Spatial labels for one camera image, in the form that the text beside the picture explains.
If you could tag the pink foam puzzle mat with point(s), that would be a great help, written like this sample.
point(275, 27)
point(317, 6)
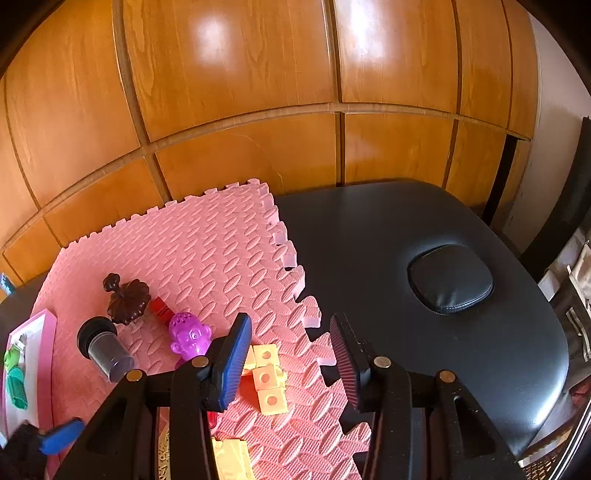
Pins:
point(207, 249)

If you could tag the black and clear cup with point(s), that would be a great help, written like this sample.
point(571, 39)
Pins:
point(104, 350)

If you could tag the magenta dotted toy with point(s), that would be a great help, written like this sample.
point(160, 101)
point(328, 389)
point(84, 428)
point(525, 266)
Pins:
point(187, 337)

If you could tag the wooden panelled wardrobe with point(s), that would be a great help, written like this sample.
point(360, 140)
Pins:
point(231, 69)

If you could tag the teal ribbed cylinder toy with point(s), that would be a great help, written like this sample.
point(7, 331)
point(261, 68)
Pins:
point(16, 390)

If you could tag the black padded face-hole cushion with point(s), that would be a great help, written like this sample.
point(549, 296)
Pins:
point(450, 279)

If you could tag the light green round toy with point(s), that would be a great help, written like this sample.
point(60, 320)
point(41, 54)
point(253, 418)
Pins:
point(11, 359)

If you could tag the pink-edged tray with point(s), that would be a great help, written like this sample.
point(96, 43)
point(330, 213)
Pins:
point(39, 369)

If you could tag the wicker basket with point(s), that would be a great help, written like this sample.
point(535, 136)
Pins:
point(549, 461)

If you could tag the red block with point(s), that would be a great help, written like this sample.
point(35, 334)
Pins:
point(160, 308)

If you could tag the pale yellow block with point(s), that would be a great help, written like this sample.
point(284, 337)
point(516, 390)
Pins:
point(267, 377)
point(265, 354)
point(273, 401)
point(231, 461)

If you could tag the brown flower-shaped toy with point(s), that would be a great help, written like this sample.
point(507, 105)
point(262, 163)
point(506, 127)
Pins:
point(129, 302)

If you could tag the red translucent piece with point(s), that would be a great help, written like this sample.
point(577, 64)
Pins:
point(212, 419)

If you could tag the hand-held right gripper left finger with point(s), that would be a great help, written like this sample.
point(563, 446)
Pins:
point(233, 357)

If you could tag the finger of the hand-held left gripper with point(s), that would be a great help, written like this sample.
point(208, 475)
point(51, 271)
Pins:
point(62, 437)

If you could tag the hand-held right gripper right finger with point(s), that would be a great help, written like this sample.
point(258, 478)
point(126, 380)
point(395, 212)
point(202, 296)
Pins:
point(345, 364)

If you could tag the orange block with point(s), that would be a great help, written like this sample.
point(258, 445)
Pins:
point(249, 392)

